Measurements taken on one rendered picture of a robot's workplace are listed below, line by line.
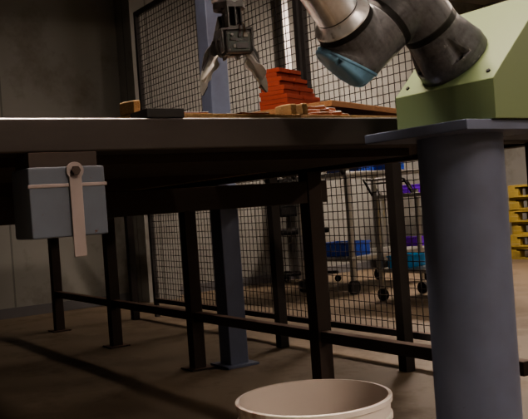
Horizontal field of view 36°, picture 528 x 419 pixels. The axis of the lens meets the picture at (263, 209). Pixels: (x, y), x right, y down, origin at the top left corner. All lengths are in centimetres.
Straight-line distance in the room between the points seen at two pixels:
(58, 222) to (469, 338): 80
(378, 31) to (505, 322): 61
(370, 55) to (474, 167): 30
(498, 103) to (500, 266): 32
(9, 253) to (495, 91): 563
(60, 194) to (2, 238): 541
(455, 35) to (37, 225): 86
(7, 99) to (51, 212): 554
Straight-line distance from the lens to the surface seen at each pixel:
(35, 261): 692
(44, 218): 142
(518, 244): 900
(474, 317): 164
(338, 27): 154
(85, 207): 144
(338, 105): 249
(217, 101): 388
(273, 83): 285
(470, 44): 166
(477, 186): 163
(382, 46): 158
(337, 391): 174
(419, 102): 170
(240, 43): 181
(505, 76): 161
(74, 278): 705
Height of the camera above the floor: 74
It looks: level
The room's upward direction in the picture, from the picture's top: 4 degrees counter-clockwise
